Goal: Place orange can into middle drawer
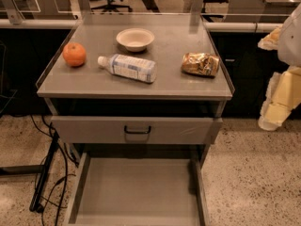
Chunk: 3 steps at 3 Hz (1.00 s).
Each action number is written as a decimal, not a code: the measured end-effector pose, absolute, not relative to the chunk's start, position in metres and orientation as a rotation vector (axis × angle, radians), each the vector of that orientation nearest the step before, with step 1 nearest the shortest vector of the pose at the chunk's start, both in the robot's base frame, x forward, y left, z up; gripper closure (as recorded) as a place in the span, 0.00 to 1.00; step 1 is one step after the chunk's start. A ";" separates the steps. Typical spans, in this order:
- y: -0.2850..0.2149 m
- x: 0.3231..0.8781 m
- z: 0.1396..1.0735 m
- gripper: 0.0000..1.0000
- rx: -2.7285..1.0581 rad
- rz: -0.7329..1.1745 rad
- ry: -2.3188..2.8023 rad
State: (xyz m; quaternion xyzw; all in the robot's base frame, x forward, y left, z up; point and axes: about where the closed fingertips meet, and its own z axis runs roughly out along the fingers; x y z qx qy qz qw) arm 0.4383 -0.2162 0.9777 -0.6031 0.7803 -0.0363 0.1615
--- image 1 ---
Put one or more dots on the black power strip bar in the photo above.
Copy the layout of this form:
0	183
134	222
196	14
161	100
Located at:
43	171

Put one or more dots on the clear plastic water bottle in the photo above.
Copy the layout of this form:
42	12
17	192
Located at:
131	67

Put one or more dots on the closed upper grey drawer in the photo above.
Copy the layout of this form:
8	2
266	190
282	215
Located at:
85	129

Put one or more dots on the black drawer handle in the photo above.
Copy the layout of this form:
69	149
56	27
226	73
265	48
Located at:
129	131

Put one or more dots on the orange fruit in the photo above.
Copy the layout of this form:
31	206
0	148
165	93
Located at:
74	54

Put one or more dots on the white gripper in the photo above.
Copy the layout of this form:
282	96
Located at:
291	42

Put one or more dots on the grey metal drawer cabinet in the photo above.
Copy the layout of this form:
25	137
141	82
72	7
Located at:
91	91

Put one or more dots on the white horizontal rail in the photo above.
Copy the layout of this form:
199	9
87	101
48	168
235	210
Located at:
215	27

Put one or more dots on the open middle grey drawer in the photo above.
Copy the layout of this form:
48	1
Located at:
137	192

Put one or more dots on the white paper bowl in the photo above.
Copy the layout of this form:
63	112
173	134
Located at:
135	39

